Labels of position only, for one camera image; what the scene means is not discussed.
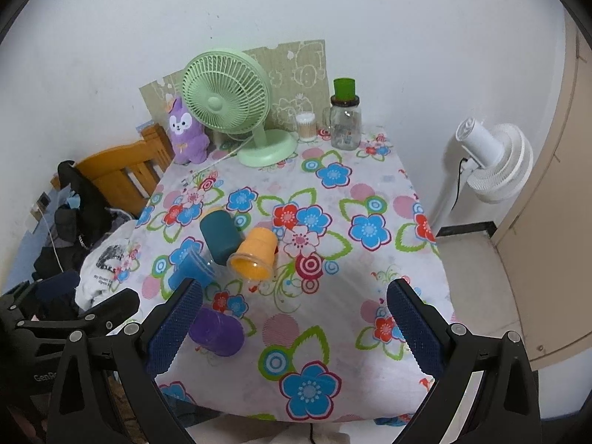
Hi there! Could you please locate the green cup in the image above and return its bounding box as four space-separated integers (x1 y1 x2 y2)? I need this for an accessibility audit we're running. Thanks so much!
333 78 357 101

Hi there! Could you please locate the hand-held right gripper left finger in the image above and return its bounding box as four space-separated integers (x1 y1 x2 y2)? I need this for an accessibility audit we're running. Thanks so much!
46 277 205 444

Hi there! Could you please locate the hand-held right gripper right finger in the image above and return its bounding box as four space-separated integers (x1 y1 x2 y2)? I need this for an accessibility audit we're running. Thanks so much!
386 278 543 444

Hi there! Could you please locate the dark blue cloth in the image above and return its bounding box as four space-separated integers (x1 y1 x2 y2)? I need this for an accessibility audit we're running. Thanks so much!
34 270 82 305

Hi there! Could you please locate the teal plastic cup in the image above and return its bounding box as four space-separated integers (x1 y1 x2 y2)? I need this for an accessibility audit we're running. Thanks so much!
199 210 245 264

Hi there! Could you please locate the white printed shirt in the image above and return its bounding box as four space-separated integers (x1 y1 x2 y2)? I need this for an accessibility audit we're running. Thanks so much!
76 221 145 312

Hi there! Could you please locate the glass jar with handle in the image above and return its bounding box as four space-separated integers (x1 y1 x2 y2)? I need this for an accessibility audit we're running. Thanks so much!
322 94 363 151

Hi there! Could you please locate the orange plastic cup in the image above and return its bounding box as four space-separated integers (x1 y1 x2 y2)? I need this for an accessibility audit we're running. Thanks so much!
227 228 279 282

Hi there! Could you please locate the black clothing pile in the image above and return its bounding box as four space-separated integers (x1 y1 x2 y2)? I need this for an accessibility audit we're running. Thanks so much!
31 160 140 288

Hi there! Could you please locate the wooden bed headboard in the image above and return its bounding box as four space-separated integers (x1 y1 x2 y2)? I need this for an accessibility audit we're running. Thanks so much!
50 124 176 219

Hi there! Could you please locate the purple plush toy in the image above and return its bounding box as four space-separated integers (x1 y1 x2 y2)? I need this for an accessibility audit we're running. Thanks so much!
166 97 210 165

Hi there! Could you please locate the black fan cable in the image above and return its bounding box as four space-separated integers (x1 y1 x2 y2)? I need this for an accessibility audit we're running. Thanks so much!
450 156 469 210

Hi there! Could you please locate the green desk fan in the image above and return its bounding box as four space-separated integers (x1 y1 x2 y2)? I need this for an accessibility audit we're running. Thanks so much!
181 49 299 168

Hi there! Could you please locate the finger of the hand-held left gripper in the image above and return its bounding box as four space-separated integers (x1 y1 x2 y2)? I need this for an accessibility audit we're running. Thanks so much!
81 288 141 334

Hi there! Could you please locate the beige cabinet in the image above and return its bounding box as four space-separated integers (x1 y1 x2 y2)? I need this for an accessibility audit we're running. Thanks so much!
489 13 592 371

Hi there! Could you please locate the white standing fan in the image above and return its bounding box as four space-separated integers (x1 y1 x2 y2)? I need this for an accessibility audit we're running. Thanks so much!
427 117 534 238

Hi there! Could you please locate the purple plastic cup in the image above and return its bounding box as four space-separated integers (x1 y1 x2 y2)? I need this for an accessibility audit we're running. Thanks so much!
187 307 245 357

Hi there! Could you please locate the cotton swab container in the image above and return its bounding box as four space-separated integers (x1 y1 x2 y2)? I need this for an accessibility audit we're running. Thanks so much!
295 111 319 143

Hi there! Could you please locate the white fan cable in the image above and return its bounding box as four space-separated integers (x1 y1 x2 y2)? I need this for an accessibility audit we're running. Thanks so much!
202 141 253 168

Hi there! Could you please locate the blue plastic cup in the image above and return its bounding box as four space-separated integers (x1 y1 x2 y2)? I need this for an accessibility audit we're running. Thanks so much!
167 245 219 290

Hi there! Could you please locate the floral tablecloth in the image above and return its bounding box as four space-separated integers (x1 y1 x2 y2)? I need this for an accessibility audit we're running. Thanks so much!
134 127 453 426

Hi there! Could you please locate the patterned beige board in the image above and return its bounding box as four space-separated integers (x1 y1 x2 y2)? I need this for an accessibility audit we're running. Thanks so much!
139 38 327 133

